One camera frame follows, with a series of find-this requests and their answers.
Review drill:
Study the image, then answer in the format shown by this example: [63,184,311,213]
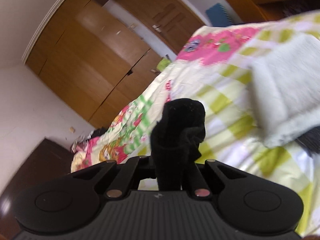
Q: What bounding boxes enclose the black pants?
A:
[150,98,206,191]

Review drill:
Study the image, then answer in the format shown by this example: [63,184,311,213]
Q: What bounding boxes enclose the grey folded clothes pile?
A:
[249,33,319,154]

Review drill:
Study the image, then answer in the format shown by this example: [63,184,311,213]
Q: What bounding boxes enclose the clothes heap near headboard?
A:
[70,127,107,154]

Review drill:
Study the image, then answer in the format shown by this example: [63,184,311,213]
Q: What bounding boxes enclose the green item on floor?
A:
[156,57,171,72]

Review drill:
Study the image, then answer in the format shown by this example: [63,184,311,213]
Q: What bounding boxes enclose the dark wooden headboard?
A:
[1,139,73,239]

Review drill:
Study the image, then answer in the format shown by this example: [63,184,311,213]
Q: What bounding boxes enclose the wooden wardrobe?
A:
[26,0,161,128]

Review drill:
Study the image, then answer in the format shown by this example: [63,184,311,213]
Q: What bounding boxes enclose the wooden door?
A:
[115,0,204,54]

